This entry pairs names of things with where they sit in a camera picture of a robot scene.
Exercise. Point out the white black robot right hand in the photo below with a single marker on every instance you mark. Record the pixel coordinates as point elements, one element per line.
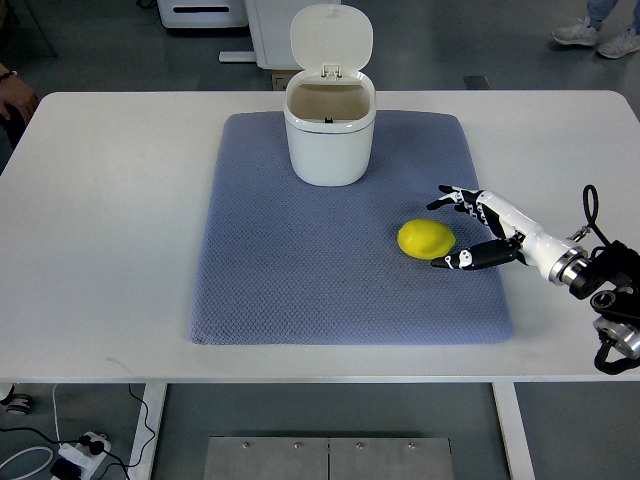
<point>516,237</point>

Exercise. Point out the yellow lemon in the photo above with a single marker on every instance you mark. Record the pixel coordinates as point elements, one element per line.
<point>425,239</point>

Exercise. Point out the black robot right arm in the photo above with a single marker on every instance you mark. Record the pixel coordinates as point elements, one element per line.
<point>608,277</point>

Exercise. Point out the white trash bin open lid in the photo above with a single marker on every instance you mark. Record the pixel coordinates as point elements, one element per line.
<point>330,105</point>

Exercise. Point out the person's bare hand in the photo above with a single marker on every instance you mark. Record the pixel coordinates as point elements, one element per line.
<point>17,94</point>

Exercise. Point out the white table right leg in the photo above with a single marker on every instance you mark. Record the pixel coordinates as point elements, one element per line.
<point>512,430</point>

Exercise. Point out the white sneaker near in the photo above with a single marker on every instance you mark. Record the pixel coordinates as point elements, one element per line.
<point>624,44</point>

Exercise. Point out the white sneaker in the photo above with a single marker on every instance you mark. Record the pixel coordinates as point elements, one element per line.
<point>579,33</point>
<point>624,44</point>

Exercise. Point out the white sneaker far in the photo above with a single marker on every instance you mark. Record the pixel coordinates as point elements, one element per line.
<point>579,33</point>

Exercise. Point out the blue textured mat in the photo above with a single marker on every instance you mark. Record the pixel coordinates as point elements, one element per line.
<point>285,262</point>

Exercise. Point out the cardboard box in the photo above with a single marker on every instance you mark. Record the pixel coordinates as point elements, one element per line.
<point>281,78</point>

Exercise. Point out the white cabinet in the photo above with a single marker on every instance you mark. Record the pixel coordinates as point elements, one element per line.
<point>269,23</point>

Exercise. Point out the grey metal floor plate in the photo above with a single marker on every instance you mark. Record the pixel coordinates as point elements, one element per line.
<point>328,458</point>

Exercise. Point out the white appliance black slot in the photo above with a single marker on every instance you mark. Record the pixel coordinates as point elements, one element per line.
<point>199,16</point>

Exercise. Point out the white power strip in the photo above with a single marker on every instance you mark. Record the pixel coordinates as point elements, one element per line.
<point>82,459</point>

